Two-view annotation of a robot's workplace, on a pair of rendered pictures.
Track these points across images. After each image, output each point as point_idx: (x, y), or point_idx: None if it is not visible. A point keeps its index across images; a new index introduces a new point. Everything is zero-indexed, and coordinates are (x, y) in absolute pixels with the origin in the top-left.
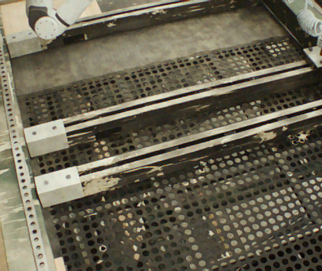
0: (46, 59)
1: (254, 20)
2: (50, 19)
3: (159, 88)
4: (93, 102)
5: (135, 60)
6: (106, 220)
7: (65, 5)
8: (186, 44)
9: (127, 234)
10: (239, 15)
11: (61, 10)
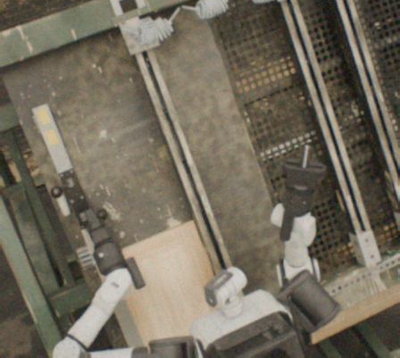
0: (249, 275)
1: (174, 39)
2: (318, 269)
3: (294, 152)
4: (312, 212)
5: (254, 179)
6: (44, 199)
7: (304, 257)
8: (227, 126)
9: (39, 170)
10: (166, 57)
11: (304, 260)
